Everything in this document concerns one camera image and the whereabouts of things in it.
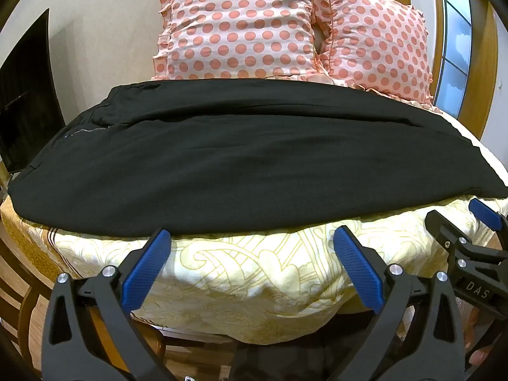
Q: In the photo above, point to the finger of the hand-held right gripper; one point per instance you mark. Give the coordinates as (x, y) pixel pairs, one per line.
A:
(440, 222)
(486, 212)

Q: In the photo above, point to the black pants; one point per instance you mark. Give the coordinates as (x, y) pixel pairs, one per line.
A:
(238, 158)

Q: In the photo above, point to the pink polka dot pillow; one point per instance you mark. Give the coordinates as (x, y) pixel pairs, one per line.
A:
(377, 39)
(238, 27)

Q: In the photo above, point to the person's right hand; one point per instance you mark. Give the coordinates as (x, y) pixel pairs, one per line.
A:
(476, 355)

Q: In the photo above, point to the yellow patterned bed sheet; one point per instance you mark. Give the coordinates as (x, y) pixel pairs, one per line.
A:
(238, 278)

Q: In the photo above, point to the black flat screen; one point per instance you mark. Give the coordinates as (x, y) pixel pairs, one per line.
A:
(27, 107)

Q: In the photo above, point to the wooden framed glass window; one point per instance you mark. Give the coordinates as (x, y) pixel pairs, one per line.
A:
(456, 47)

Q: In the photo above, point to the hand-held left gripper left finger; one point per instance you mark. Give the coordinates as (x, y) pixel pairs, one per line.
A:
(147, 270)

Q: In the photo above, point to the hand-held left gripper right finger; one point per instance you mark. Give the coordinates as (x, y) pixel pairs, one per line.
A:
(357, 270)

